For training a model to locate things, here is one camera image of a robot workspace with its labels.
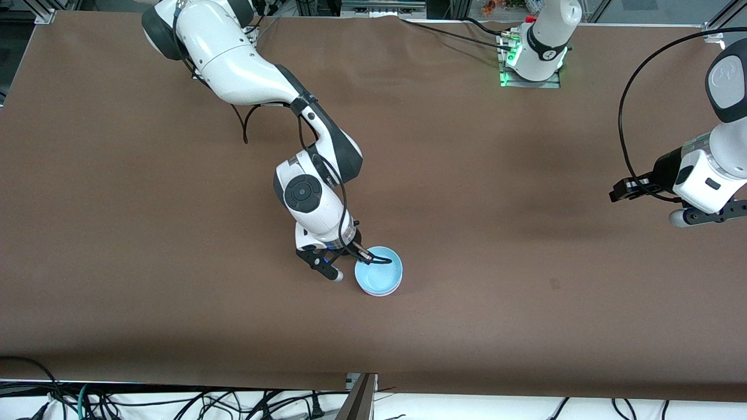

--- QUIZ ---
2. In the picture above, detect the grey metal post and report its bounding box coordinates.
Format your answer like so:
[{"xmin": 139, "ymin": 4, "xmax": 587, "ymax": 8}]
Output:
[{"xmin": 336, "ymin": 373, "xmax": 379, "ymax": 420}]

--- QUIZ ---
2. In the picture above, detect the black floor cable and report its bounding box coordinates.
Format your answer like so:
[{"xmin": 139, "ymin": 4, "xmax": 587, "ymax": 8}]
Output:
[{"xmin": 0, "ymin": 356, "xmax": 69, "ymax": 420}]

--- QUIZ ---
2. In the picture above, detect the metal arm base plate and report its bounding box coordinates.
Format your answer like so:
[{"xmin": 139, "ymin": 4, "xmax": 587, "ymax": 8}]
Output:
[{"xmin": 497, "ymin": 29, "xmax": 563, "ymax": 90}]

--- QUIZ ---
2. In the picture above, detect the teal cable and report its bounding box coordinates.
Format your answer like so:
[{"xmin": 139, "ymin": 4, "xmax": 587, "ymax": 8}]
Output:
[{"xmin": 77, "ymin": 383, "xmax": 95, "ymax": 420}]

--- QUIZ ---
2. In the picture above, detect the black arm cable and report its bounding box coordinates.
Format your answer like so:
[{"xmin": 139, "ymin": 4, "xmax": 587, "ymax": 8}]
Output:
[
  {"xmin": 617, "ymin": 26, "xmax": 747, "ymax": 204},
  {"xmin": 172, "ymin": 3, "xmax": 374, "ymax": 263}
]

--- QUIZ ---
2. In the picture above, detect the black cable on table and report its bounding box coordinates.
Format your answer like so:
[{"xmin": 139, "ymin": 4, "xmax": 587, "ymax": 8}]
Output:
[{"xmin": 402, "ymin": 17, "xmax": 515, "ymax": 54}]

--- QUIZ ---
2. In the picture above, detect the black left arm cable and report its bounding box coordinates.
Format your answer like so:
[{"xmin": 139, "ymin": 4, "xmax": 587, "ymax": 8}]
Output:
[{"xmin": 617, "ymin": 26, "xmax": 747, "ymax": 204}]

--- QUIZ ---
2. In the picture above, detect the light blue bowl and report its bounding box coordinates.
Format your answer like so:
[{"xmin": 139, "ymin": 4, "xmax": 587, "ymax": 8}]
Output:
[{"xmin": 355, "ymin": 246, "xmax": 403, "ymax": 296}]

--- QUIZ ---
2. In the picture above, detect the brown table cover sheet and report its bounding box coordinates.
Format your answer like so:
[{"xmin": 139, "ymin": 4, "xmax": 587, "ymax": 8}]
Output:
[{"xmin": 0, "ymin": 10, "xmax": 747, "ymax": 402}]

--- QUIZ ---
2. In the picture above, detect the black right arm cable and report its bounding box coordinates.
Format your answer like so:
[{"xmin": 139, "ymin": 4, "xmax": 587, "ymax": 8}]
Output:
[{"xmin": 172, "ymin": 3, "xmax": 374, "ymax": 263}]

